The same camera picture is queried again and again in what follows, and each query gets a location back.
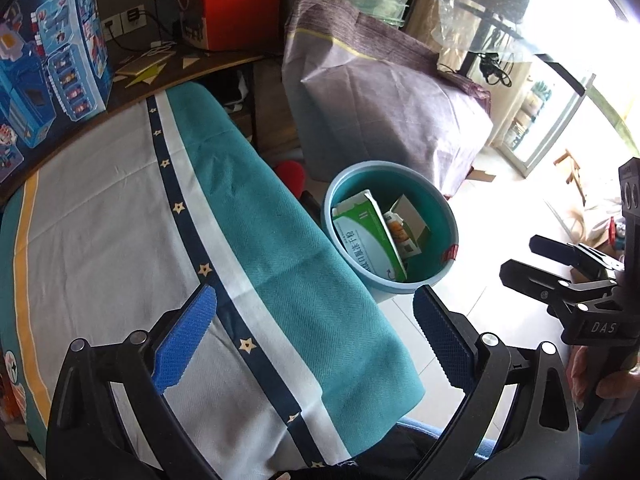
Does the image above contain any red gift bag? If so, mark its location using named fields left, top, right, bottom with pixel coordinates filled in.
left=180, top=0, right=286, bottom=52

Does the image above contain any teal round bin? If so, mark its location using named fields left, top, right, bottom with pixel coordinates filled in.
left=321, top=161, right=459, bottom=295

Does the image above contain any wall power outlet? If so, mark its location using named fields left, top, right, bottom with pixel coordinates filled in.
left=102, top=5, right=147, bottom=37

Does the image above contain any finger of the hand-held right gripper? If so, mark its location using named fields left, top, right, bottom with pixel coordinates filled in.
left=500, top=259, right=621, bottom=328
left=529, top=234, right=626, bottom=281

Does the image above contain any striped teal tablecloth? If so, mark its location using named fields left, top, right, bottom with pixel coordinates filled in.
left=0, top=82, right=426, bottom=471

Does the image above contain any person's right hand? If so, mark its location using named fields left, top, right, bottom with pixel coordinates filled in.
left=570, top=345, right=640, bottom=409

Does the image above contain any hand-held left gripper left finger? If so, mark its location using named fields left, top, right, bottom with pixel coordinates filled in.
left=45, top=283, right=221, bottom=480

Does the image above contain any white green medicine box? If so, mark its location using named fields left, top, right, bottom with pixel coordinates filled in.
left=332, top=190, right=408, bottom=283

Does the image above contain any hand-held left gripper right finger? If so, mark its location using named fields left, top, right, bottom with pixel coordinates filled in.
left=413, top=284, right=581, bottom=480

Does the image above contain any blue toy box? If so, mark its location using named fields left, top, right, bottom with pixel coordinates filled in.
left=0, top=0, right=113, bottom=183

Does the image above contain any wooden folding stand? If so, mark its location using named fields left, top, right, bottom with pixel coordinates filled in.
left=552, top=149, right=588, bottom=206

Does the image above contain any yellow paper triangle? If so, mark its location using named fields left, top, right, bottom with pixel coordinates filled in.
left=125, top=64, right=168, bottom=88

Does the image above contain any black cable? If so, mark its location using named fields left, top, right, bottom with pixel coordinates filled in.
left=472, top=50, right=513, bottom=86

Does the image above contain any tan notebook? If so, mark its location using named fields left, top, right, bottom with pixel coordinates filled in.
left=114, top=50, right=177, bottom=77

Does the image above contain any stack of clear packets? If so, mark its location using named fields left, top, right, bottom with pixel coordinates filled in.
left=345, top=0, right=416, bottom=26

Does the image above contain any clear plastic bag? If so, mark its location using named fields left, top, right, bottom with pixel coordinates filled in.
left=432, top=0, right=536, bottom=76

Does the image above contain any dark wooden desk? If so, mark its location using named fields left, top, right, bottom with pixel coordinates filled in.
left=0, top=45, right=281, bottom=201

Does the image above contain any green cardboard box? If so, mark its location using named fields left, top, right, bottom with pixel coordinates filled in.
left=387, top=195, right=432, bottom=260

